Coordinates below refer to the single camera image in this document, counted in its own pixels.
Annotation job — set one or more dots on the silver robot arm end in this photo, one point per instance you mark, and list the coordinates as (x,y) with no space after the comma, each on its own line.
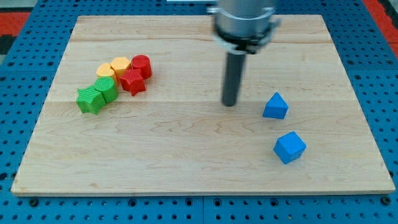
(243,26)

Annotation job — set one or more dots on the yellow hexagon block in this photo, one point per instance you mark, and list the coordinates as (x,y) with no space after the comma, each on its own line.
(120,65)

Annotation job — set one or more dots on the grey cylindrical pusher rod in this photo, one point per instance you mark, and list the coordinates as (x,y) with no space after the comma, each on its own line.
(232,78)

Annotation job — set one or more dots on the wooden board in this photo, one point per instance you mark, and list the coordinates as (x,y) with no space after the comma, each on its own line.
(176,138)

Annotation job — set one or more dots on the red star block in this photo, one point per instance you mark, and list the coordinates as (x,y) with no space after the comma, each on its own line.
(132,81)

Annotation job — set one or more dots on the red cylinder block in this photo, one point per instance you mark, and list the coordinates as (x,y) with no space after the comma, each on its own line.
(142,62)

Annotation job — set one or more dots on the blue triangle block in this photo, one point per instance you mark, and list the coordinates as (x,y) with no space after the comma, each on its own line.
(276,107)

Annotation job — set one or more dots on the blue cube block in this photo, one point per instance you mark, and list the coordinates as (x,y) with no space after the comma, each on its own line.
(289,147)

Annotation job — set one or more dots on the green cylinder block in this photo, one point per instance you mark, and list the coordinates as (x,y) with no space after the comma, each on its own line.
(107,87)

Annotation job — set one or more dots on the yellow heart block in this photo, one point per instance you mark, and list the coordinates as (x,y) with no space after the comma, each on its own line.
(106,70)

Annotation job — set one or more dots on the green star block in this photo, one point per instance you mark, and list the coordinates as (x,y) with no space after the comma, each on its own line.
(90,100)

